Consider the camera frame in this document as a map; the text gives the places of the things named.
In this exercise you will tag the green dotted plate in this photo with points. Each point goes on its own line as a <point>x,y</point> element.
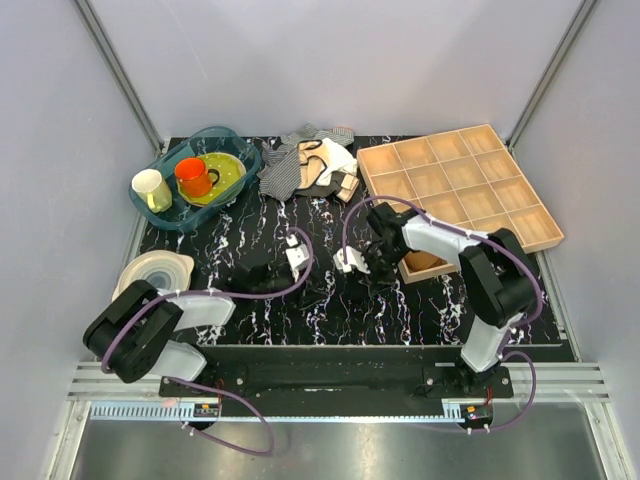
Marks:
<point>226,173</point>

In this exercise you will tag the wooden compartment tray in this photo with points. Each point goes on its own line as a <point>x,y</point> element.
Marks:
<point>464,177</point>

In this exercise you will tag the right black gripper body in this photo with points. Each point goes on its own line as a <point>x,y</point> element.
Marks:
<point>382,262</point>

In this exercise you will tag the black underwear beige waistband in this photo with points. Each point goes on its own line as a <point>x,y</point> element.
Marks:
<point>358,291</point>

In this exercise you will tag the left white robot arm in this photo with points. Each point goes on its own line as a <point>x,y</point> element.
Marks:
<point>132,337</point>

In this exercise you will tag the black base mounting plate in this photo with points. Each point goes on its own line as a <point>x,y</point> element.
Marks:
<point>339,382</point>

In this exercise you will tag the orange mug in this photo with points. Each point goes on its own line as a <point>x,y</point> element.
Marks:
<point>194,177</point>

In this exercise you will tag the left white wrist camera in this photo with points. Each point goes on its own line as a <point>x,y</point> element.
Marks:
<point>298,257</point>

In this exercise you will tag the striped grey garment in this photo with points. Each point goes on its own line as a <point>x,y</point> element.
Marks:
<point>280,177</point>

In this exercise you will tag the rolled tan underwear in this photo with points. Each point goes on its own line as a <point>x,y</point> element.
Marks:
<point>420,261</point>

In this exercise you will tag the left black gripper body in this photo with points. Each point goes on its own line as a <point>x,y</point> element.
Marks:
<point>282,280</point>

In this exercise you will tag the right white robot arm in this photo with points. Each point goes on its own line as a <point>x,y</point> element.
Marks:
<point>500,282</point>

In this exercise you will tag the beige white underwear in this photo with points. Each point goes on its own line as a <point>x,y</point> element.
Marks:
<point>319,159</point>

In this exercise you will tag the pale yellow mug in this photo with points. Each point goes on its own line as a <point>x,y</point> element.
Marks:
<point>153,190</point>

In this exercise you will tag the dark beige folded underwear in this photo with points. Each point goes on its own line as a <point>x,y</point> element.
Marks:
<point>341,185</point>

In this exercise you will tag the blue transparent plastic basket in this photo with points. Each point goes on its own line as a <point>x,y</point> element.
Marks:
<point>182,216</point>

